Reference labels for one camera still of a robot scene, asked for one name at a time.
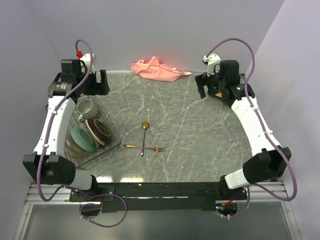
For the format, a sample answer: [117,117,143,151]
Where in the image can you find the pink satin napkin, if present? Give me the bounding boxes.
[130,56,192,82]

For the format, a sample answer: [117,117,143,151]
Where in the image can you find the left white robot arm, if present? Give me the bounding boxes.
[22,53,110,202]

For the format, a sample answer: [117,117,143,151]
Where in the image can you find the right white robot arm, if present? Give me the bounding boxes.
[195,54,292,200]

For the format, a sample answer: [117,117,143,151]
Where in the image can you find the grey striped mug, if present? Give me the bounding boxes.
[75,99,100,122]

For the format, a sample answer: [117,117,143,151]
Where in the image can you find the brown ceramic plate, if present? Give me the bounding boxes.
[85,118,112,148]

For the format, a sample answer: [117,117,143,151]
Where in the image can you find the teal green bowl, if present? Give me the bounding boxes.
[70,127,97,152]

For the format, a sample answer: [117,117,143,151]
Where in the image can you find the clear glass bowl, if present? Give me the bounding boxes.
[64,134,88,159]

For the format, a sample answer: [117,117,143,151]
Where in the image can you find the rose gold fork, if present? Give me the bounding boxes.
[123,144,165,153]

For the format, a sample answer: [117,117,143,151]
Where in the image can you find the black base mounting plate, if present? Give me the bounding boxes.
[69,182,248,213]

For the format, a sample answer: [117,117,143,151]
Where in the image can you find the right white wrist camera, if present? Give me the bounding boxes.
[202,53,221,76]

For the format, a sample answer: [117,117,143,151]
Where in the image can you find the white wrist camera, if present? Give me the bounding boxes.
[76,51,97,74]
[202,53,221,76]

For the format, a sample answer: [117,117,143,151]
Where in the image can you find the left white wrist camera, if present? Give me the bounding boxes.
[76,51,97,74]

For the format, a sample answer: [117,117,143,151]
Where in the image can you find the black wire dish rack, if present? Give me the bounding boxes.
[64,96,122,170]

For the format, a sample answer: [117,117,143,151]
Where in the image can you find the gold spoon with purple handle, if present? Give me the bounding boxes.
[141,121,150,157]

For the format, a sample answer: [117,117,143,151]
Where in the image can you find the aluminium rail frame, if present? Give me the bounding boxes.
[13,181,302,240]

